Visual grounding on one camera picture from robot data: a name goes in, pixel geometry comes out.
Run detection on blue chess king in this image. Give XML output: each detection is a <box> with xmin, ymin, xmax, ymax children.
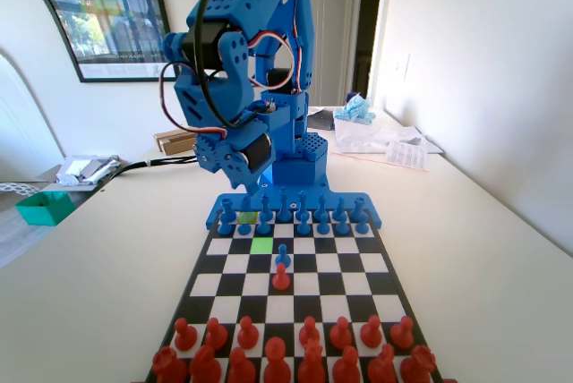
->
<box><xmin>276</xmin><ymin>186</ymin><xmax>291</xmax><ymax>224</ymax></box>

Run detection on blue chess queen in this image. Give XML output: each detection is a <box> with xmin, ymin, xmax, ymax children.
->
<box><xmin>295</xmin><ymin>190</ymin><xmax>311</xmax><ymax>223</ymax></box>

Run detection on red chess pawn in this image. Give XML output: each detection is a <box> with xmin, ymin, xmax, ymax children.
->
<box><xmin>235</xmin><ymin>315</ymin><xmax>261</xmax><ymax>351</ymax></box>
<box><xmin>297</xmin><ymin>315</ymin><xmax>321</xmax><ymax>348</ymax></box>
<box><xmin>173</xmin><ymin>318</ymin><xmax>198</xmax><ymax>352</ymax></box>
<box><xmin>359</xmin><ymin>314</ymin><xmax>384</xmax><ymax>348</ymax></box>
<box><xmin>389</xmin><ymin>314</ymin><xmax>415</xmax><ymax>350</ymax></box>
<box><xmin>271</xmin><ymin>262</ymin><xmax>291</xmax><ymax>292</ymax></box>
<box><xmin>329</xmin><ymin>315</ymin><xmax>354</xmax><ymax>349</ymax></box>
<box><xmin>204</xmin><ymin>318</ymin><xmax>229</xmax><ymax>352</ymax></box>

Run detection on black and white chess board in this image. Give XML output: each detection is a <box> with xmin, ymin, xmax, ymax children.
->
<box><xmin>143</xmin><ymin>210</ymin><xmax>444</xmax><ymax>383</ymax></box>

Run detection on red chess king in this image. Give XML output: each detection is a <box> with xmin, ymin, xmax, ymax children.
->
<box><xmin>262</xmin><ymin>336</ymin><xmax>292</xmax><ymax>383</ymax></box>

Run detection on red chess bishop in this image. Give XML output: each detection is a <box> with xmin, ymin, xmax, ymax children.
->
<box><xmin>330</xmin><ymin>345</ymin><xmax>362</xmax><ymax>383</ymax></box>
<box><xmin>227</xmin><ymin>346</ymin><xmax>259</xmax><ymax>383</ymax></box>

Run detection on red chess knight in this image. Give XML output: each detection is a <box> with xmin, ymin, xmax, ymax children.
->
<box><xmin>188</xmin><ymin>345</ymin><xmax>224</xmax><ymax>383</ymax></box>
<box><xmin>365</xmin><ymin>343</ymin><xmax>398</xmax><ymax>383</ymax></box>

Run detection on red chess queen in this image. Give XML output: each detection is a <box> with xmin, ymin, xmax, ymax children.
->
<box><xmin>296</xmin><ymin>338</ymin><xmax>327</xmax><ymax>383</ymax></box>

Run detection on red chess rook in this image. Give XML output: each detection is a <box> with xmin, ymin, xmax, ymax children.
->
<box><xmin>151</xmin><ymin>345</ymin><xmax>189</xmax><ymax>383</ymax></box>
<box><xmin>399</xmin><ymin>345</ymin><xmax>438</xmax><ymax>383</ymax></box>

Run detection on brown cardboard box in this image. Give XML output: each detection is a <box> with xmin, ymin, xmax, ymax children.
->
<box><xmin>153</xmin><ymin>130</ymin><xmax>201</xmax><ymax>156</ymax></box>

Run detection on white paper sheets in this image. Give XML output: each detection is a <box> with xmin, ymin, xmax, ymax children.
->
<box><xmin>334</xmin><ymin>121</ymin><xmax>444</xmax><ymax>156</ymax></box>

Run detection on blue crumpled cloth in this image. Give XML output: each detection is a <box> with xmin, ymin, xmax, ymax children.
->
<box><xmin>333</xmin><ymin>94</ymin><xmax>378</xmax><ymax>127</ymax></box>

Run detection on printed white paper sheet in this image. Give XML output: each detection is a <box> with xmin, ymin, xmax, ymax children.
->
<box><xmin>383</xmin><ymin>140</ymin><xmax>431</xmax><ymax>173</ymax></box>

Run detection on black framed map poster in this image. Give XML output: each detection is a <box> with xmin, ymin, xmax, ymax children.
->
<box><xmin>0</xmin><ymin>0</ymin><xmax>175</xmax><ymax>85</ymax></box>

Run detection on green plastic bin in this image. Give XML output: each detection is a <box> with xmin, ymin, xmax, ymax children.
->
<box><xmin>14</xmin><ymin>190</ymin><xmax>75</xmax><ymax>226</ymax></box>

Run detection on black cable bundle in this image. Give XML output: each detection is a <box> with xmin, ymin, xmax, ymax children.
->
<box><xmin>100</xmin><ymin>155</ymin><xmax>199</xmax><ymax>187</ymax></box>

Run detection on thin servo cable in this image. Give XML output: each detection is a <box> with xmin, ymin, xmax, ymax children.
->
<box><xmin>158</xmin><ymin>60</ymin><xmax>229</xmax><ymax>140</ymax></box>

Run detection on blue base plate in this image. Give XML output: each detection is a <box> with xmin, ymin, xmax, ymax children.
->
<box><xmin>205</xmin><ymin>183</ymin><xmax>385</xmax><ymax>230</ymax></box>

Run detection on thick black camera cable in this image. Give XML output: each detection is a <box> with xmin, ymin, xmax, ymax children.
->
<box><xmin>196</xmin><ymin>0</ymin><xmax>252</xmax><ymax>132</ymax></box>

